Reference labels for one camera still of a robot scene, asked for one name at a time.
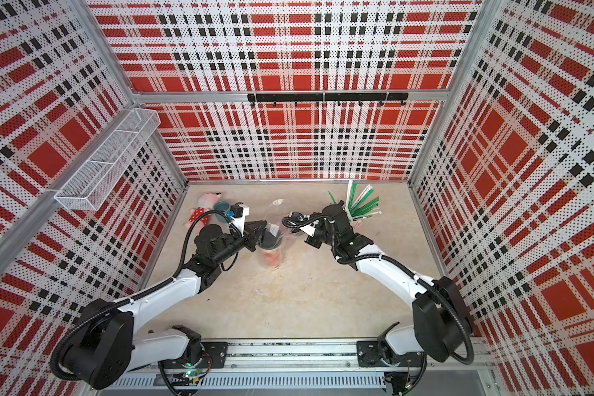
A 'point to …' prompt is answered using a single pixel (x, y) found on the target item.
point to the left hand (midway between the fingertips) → (268, 221)
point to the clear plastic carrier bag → (275, 213)
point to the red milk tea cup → (271, 250)
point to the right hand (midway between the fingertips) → (305, 220)
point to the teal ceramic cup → (223, 206)
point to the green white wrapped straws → (361, 206)
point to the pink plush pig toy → (205, 204)
